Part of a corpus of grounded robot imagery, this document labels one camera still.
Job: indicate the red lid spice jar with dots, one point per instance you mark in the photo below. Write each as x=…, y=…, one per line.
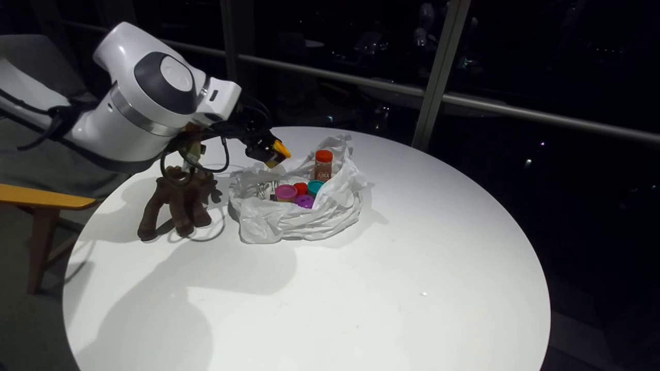
x=323, y=166

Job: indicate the brown plush toy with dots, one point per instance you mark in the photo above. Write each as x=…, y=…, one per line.
x=179, y=198

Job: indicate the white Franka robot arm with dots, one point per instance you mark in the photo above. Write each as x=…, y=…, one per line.
x=136, y=94

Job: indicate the grey window post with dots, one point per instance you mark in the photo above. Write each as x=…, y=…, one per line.
x=440, y=68

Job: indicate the pink lid dough tub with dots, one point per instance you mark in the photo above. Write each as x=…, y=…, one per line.
x=283, y=192

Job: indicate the white plastic bag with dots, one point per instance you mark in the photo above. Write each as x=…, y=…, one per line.
x=321, y=216

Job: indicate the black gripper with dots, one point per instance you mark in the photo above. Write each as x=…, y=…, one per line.
x=248, y=137

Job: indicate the grey chair wooden armrests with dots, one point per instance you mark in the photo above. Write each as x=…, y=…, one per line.
x=34, y=198

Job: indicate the metal window railing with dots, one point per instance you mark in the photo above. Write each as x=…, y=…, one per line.
x=515, y=106

